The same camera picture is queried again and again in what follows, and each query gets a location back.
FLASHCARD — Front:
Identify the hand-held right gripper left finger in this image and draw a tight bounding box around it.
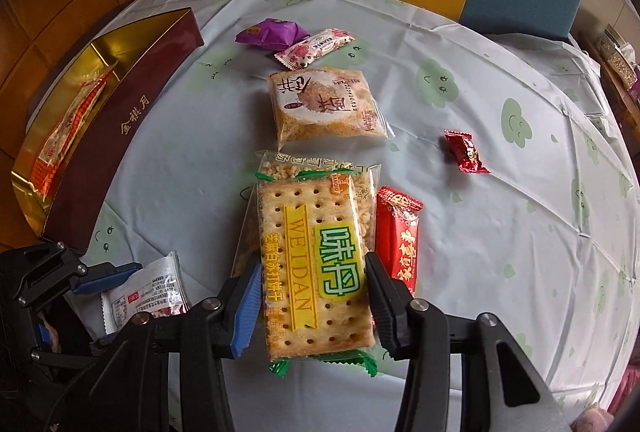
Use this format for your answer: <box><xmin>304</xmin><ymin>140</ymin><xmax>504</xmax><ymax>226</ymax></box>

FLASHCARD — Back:
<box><xmin>75</xmin><ymin>260</ymin><xmax>264</xmax><ymax>432</ymax></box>

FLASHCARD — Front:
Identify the cloud print tablecloth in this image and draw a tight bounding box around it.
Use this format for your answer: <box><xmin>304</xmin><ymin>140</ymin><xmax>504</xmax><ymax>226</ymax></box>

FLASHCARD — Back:
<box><xmin>30</xmin><ymin>0</ymin><xmax>640</xmax><ymax>415</ymax></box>

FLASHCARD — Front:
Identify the purple snack packet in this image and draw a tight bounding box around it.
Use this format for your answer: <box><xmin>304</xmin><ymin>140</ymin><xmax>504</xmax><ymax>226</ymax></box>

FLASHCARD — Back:
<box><xmin>235</xmin><ymin>18</ymin><xmax>311</xmax><ymax>51</ymax></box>

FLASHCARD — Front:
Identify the small red candy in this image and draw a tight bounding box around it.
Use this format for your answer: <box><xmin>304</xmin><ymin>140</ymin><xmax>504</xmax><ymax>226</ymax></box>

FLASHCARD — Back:
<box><xmin>444</xmin><ymin>129</ymin><xmax>492</xmax><ymax>174</ymax></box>

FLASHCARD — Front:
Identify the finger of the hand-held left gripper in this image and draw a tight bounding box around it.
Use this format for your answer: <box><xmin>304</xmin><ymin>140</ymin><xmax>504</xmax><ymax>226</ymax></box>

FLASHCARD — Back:
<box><xmin>29</xmin><ymin>336</ymin><xmax>122</xmax><ymax>366</ymax></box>
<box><xmin>10</xmin><ymin>241</ymin><xmax>145</xmax><ymax>308</ymax></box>

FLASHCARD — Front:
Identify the long red snack packet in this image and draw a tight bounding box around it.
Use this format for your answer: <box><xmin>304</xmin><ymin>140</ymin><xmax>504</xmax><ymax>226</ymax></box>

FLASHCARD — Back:
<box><xmin>375</xmin><ymin>186</ymin><xmax>425</xmax><ymax>298</ymax></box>

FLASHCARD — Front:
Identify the pink floral candy packet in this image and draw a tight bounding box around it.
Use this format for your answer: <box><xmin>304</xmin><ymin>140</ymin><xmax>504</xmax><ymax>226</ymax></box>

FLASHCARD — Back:
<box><xmin>274</xmin><ymin>28</ymin><xmax>357</xmax><ymax>65</ymax></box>

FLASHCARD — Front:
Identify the orange snack packet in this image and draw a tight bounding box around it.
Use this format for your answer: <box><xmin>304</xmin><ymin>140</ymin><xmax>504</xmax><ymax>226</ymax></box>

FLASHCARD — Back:
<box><xmin>27</xmin><ymin>72</ymin><xmax>113</xmax><ymax>202</ymax></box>

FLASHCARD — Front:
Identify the puffed rice crisp packet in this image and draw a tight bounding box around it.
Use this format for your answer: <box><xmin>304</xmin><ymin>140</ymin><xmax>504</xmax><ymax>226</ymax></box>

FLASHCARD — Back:
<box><xmin>231</xmin><ymin>149</ymin><xmax>384</xmax><ymax>279</ymax></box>

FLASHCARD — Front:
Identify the wooden side table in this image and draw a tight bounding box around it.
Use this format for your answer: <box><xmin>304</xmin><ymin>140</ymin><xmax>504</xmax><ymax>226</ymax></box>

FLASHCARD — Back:
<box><xmin>575</xmin><ymin>32</ymin><xmax>640</xmax><ymax>143</ymax></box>

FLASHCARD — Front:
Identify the soda cracker packet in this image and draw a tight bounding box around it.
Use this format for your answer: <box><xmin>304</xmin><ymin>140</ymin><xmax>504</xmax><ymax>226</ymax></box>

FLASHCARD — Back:
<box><xmin>254</xmin><ymin>171</ymin><xmax>379</xmax><ymax>379</ymax></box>

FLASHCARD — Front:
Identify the maroon gift box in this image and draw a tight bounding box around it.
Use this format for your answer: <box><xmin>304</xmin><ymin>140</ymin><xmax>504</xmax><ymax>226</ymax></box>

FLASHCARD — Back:
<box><xmin>10</xmin><ymin>7</ymin><xmax>206</xmax><ymax>245</ymax></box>

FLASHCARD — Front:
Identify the white snack packet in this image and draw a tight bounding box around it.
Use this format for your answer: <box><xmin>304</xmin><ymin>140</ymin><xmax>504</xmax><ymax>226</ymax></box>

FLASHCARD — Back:
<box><xmin>100</xmin><ymin>251</ymin><xmax>192</xmax><ymax>334</ymax></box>

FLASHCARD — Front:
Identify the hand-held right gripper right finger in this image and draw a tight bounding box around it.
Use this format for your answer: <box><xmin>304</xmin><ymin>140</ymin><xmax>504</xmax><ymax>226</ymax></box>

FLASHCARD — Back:
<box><xmin>364</xmin><ymin>251</ymin><xmax>574</xmax><ymax>432</ymax></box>

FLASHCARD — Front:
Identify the patterned tissue box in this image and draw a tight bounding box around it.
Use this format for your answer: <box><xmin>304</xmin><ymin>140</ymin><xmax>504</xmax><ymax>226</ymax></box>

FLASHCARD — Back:
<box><xmin>597</xmin><ymin>25</ymin><xmax>640</xmax><ymax>88</ymax></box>

